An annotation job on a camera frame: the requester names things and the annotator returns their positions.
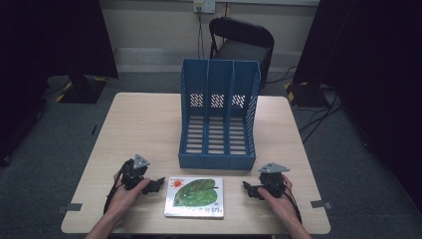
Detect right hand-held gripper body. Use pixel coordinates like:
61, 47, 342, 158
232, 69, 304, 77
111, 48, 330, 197
257, 161, 291, 199

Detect white picture book green leaf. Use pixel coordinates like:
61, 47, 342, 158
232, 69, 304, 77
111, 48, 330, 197
163, 175, 225, 219

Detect blue three-slot file rack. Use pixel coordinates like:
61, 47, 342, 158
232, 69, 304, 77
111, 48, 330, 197
177, 58, 263, 171

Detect person's right hand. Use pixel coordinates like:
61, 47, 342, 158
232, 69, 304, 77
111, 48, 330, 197
257, 173, 301, 221

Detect person's left hand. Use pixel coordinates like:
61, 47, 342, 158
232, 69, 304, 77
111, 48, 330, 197
106, 171, 152, 217

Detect grey tape strip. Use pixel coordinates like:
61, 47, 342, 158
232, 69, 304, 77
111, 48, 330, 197
310, 199, 333, 210
56, 202, 84, 214

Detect black stand base yellow stripes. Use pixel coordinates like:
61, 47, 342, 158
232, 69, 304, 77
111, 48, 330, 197
283, 81, 330, 109
54, 75, 109, 105

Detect black folding chair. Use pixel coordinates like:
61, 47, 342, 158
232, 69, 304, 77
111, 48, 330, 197
208, 16, 276, 90

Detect dark curtain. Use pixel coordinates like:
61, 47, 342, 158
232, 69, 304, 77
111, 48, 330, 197
0, 0, 119, 167
293, 0, 422, 213

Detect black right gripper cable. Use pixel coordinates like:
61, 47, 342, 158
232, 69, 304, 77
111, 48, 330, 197
282, 181, 304, 224

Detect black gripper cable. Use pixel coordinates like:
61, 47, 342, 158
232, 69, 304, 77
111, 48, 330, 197
103, 159, 131, 215
282, 181, 304, 224

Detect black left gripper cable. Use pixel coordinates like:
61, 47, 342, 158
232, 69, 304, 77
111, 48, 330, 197
103, 159, 131, 215

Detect black floor cables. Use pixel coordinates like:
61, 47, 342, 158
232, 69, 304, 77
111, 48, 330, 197
298, 89, 344, 145

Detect black cable from wall socket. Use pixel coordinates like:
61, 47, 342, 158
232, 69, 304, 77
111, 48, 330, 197
196, 11, 206, 60

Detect white wall socket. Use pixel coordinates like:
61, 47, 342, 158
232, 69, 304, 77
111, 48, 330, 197
193, 0, 217, 15

